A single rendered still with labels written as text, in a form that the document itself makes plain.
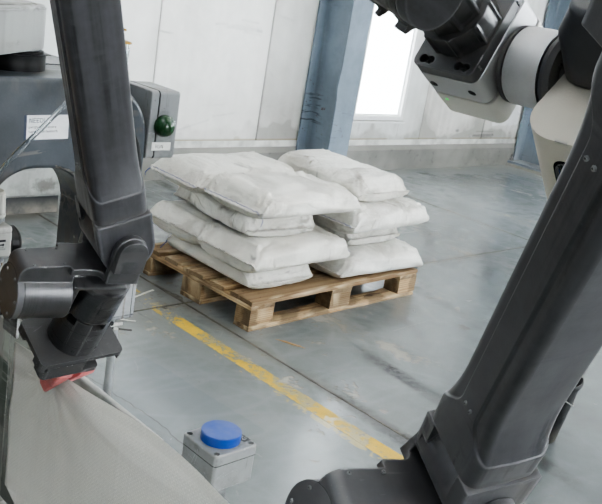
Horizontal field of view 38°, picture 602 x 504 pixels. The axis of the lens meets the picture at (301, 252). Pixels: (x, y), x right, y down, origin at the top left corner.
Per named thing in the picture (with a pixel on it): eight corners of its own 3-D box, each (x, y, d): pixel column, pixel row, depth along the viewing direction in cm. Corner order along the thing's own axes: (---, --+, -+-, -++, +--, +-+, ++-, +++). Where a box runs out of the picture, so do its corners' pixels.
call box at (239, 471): (252, 479, 131) (258, 444, 129) (210, 494, 126) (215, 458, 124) (219, 454, 136) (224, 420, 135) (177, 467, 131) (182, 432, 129)
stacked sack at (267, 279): (315, 283, 417) (319, 259, 413) (245, 295, 386) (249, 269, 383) (228, 240, 460) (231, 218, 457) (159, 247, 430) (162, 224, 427)
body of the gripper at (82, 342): (14, 330, 98) (35, 287, 93) (95, 317, 105) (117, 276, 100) (37, 377, 95) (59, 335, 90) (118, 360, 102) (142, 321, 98)
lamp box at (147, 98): (173, 158, 119) (181, 92, 116) (145, 159, 116) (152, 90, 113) (142, 145, 124) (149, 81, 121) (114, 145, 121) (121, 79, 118)
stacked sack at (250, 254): (353, 263, 422) (358, 235, 417) (252, 281, 375) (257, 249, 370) (291, 236, 449) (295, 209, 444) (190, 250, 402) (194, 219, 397)
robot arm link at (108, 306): (141, 290, 92) (125, 249, 95) (79, 291, 88) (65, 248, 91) (117, 330, 96) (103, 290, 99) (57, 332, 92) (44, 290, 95)
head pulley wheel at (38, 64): (58, 76, 107) (60, 55, 106) (-13, 72, 101) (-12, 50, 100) (23, 63, 113) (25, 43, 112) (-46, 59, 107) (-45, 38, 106)
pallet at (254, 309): (413, 294, 470) (418, 269, 466) (247, 332, 385) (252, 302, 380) (304, 246, 522) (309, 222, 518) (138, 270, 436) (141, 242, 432)
